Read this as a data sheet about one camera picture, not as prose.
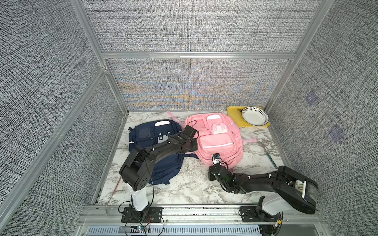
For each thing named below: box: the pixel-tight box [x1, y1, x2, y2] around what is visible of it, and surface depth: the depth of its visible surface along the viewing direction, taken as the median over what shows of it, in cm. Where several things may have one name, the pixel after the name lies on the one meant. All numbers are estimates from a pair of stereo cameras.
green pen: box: [265, 151, 279, 170], surface depth 94 cm
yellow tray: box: [226, 106, 271, 128], surface depth 116 cm
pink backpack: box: [166, 110, 258, 170], surface depth 99 cm
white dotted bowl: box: [241, 106, 270, 127], surface depth 117 cm
